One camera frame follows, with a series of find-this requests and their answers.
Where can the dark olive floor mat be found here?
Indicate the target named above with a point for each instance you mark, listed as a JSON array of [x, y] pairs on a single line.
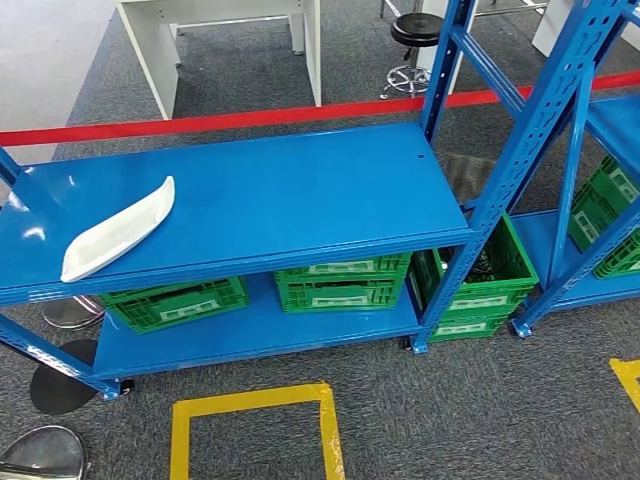
[[467, 179]]

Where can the white cabinet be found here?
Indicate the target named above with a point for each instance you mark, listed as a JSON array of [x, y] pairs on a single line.
[[457, 73]]

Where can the green open plastic crate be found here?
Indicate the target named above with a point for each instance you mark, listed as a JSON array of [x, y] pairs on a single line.
[[515, 265]]

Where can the black stanchion with black base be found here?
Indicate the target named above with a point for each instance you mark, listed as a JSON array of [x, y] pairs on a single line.
[[60, 391]]

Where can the blue metal shelf rack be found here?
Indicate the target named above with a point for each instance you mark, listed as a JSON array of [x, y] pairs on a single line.
[[275, 192], [570, 199]]

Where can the black round stool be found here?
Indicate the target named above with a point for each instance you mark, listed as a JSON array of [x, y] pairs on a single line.
[[417, 30]]

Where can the green folded plastic crate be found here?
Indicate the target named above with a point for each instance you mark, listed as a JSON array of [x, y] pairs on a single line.
[[200, 312], [465, 329], [300, 272], [130, 296], [300, 298]]

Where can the long red barrier belt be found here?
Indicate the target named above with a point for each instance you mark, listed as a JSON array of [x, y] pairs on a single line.
[[200, 122]]

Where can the white desk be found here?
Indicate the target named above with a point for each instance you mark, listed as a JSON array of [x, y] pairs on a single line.
[[155, 53]]

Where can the white panel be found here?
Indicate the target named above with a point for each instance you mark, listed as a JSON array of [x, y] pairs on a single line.
[[550, 26]]

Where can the white curved plastic part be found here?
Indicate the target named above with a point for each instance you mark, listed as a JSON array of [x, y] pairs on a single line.
[[115, 235]]

